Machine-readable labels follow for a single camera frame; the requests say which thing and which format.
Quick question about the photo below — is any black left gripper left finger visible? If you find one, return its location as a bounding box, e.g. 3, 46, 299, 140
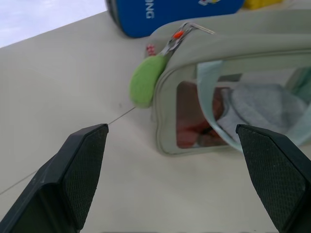
0, 123, 109, 233

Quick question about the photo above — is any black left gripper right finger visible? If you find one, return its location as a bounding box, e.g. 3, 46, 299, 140
236, 124, 311, 233

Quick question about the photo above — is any red-brown cloth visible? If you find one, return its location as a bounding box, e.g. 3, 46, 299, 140
176, 82, 223, 149

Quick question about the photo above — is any grey transparent zip pouch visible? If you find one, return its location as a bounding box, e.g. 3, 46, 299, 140
147, 9, 311, 158

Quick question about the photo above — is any grey folded cloth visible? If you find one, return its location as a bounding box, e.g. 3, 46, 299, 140
217, 83, 308, 133

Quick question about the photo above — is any green felt zipper pull charm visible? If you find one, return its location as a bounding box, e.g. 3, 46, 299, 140
129, 54, 168, 109

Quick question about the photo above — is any yellow object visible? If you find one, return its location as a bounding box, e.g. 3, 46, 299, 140
243, 0, 285, 10

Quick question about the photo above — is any blue case with white lettering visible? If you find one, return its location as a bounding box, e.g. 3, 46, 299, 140
104, 0, 245, 38

